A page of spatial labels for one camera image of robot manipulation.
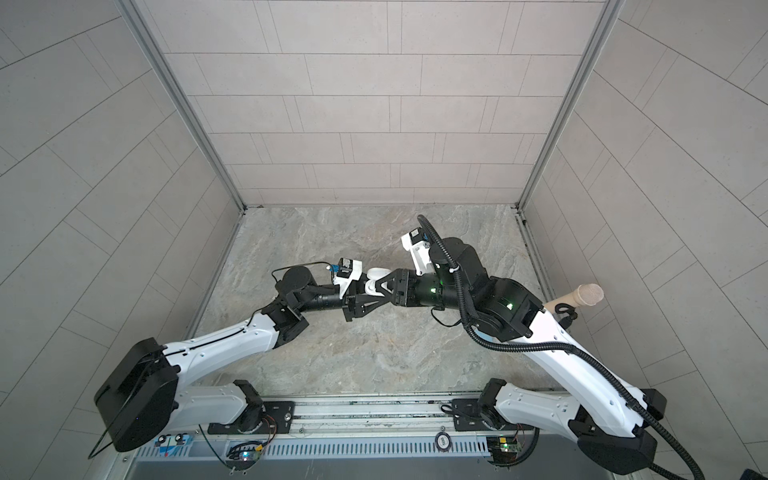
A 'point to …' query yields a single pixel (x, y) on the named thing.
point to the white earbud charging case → (373, 275)
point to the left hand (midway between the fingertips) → (391, 297)
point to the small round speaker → (443, 439)
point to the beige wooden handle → (587, 294)
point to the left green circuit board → (244, 453)
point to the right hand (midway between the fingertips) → (378, 291)
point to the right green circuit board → (503, 450)
